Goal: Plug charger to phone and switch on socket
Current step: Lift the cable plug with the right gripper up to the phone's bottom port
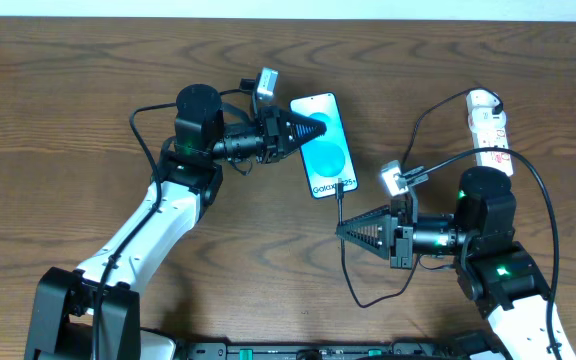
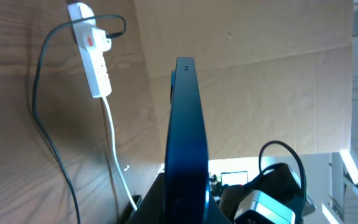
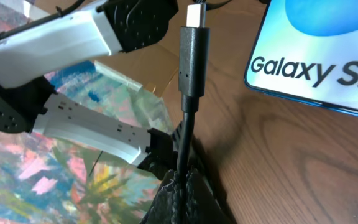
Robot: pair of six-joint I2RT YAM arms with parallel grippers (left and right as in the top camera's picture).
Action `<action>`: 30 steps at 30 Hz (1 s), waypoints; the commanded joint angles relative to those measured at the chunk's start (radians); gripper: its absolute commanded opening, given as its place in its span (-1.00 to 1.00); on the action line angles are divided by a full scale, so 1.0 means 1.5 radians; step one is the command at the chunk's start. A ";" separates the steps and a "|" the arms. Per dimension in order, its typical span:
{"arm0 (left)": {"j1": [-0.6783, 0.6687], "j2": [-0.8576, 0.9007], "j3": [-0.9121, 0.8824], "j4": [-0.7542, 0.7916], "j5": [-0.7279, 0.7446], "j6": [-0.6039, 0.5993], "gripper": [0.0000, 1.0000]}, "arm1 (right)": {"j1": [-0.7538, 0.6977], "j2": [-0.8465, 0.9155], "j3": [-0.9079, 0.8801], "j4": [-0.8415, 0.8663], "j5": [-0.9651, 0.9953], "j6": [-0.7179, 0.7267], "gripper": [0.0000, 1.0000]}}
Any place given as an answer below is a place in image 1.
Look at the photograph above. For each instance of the Galaxy smartphone blue screen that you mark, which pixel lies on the Galaxy smartphone blue screen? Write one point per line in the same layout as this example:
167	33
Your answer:
326	158

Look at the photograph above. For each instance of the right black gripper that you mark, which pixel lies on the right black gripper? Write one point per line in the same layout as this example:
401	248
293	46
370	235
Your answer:
401	240

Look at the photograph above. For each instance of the white power strip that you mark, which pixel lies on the white power strip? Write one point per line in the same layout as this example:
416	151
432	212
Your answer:
489	131

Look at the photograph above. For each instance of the white USB charger plug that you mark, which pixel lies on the white USB charger plug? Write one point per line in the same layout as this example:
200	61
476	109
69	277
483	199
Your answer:
481	98

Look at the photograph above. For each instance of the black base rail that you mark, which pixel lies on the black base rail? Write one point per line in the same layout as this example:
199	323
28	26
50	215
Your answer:
256	351

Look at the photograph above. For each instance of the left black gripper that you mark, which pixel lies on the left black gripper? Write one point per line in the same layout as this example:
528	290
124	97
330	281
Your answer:
272	135

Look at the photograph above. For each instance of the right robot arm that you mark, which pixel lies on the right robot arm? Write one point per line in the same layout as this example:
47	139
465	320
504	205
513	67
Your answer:
494	271

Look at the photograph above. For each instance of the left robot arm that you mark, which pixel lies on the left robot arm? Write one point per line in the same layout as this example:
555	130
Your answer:
93	311

